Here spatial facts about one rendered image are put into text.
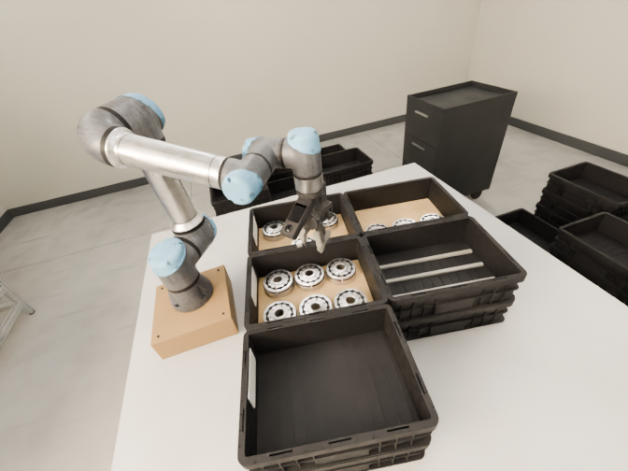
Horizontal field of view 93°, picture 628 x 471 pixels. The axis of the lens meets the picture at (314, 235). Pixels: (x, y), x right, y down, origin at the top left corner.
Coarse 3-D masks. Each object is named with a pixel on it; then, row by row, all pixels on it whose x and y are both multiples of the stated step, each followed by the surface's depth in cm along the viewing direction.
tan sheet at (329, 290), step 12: (360, 276) 102; (324, 288) 100; (336, 288) 99; (348, 288) 99; (360, 288) 98; (264, 300) 99; (276, 300) 98; (288, 300) 98; (300, 300) 97; (372, 300) 94
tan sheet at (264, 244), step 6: (342, 222) 127; (336, 228) 124; (342, 228) 124; (312, 234) 123; (336, 234) 121; (342, 234) 121; (348, 234) 121; (264, 240) 124; (282, 240) 122; (288, 240) 122; (264, 246) 121; (270, 246) 120; (276, 246) 120
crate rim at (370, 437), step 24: (360, 312) 79; (408, 360) 68; (240, 408) 64; (432, 408) 60; (240, 432) 60; (384, 432) 57; (408, 432) 57; (240, 456) 57; (264, 456) 57; (288, 456) 56; (312, 456) 58
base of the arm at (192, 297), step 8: (200, 280) 103; (208, 280) 109; (184, 288) 98; (192, 288) 100; (200, 288) 103; (208, 288) 106; (176, 296) 100; (184, 296) 100; (192, 296) 101; (200, 296) 103; (208, 296) 106; (176, 304) 103; (184, 304) 101; (192, 304) 102; (200, 304) 103; (184, 312) 103
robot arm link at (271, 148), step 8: (248, 144) 73; (256, 144) 72; (264, 144) 71; (272, 144) 72; (280, 144) 71; (248, 152) 69; (256, 152) 68; (264, 152) 69; (272, 152) 71; (280, 152) 71; (272, 160) 70; (280, 160) 72; (272, 168) 70
